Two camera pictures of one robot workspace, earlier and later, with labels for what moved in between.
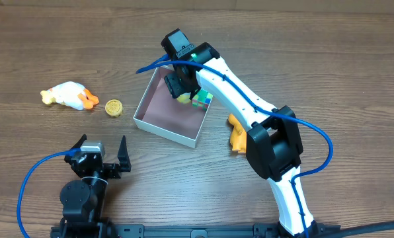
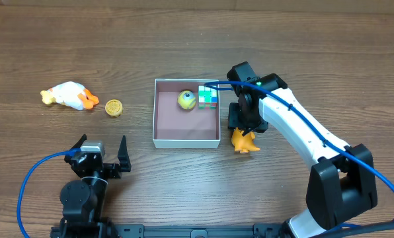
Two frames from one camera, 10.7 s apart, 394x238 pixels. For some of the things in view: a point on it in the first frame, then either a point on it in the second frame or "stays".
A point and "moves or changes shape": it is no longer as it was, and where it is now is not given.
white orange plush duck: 70,93 stays
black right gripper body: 174,87 to 247,122
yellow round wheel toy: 114,108 stays
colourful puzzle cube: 201,100 moves or changes shape
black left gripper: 108,169 stays
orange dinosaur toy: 238,135 stays
